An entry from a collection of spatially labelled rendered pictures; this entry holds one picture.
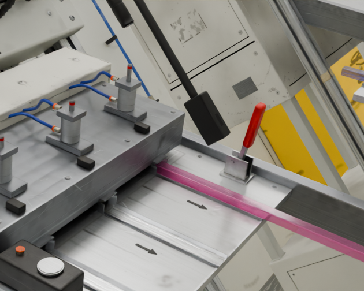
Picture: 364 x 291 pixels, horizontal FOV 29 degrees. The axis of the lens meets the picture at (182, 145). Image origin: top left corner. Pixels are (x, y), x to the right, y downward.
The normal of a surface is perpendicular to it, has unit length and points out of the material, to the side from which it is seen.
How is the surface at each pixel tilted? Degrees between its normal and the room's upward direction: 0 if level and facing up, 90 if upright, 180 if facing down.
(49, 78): 45
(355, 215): 90
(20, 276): 90
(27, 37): 90
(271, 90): 90
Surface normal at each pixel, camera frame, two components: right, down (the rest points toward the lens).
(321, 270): -0.51, 0.36
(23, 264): 0.13, -0.86
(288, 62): 0.69, -0.36
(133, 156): 0.85, 0.35
